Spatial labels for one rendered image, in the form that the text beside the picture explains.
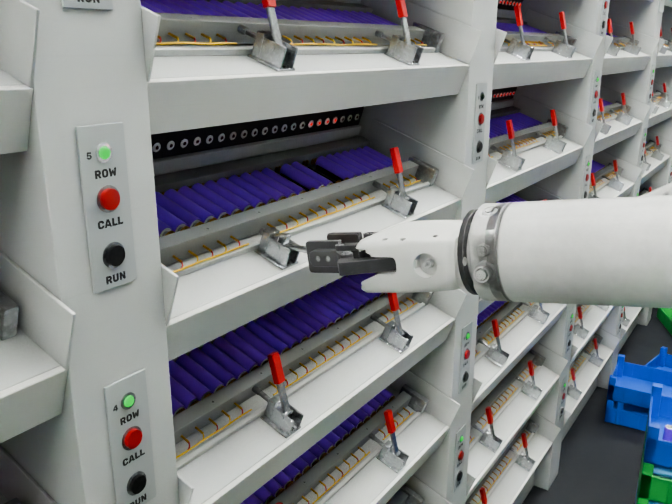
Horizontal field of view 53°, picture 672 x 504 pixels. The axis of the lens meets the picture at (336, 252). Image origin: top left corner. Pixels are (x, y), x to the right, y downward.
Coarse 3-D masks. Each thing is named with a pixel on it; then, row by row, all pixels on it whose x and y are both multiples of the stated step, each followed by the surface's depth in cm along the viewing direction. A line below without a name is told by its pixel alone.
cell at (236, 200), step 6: (210, 180) 79; (210, 186) 79; (216, 186) 79; (216, 192) 78; (222, 192) 78; (228, 192) 78; (228, 198) 78; (234, 198) 77; (240, 198) 78; (234, 204) 77; (240, 204) 77; (246, 204) 77
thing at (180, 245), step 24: (384, 168) 99; (408, 168) 103; (312, 192) 84; (336, 192) 87; (360, 192) 93; (240, 216) 73; (264, 216) 75; (288, 216) 79; (168, 240) 64; (192, 240) 66; (216, 240) 69; (168, 264) 65; (192, 264) 65
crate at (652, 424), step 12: (660, 384) 146; (660, 396) 146; (660, 408) 148; (648, 420) 138; (660, 420) 147; (648, 432) 131; (660, 432) 142; (648, 444) 131; (660, 444) 130; (648, 456) 132; (660, 456) 131
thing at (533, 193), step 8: (520, 192) 172; (528, 192) 171; (536, 192) 170; (544, 192) 168; (504, 200) 163; (512, 200) 164; (520, 200) 166; (528, 200) 171; (536, 200) 170; (544, 200) 152; (480, 304) 121; (488, 304) 127; (480, 312) 125
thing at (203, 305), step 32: (352, 128) 106; (384, 128) 110; (160, 160) 75; (192, 160) 79; (224, 160) 84; (416, 160) 106; (448, 160) 105; (384, 192) 98; (416, 192) 102; (448, 192) 106; (288, 224) 80; (352, 224) 85; (384, 224) 88; (192, 256) 68; (256, 256) 71; (192, 288) 63; (224, 288) 65; (256, 288) 66; (288, 288) 72; (192, 320) 60; (224, 320) 64
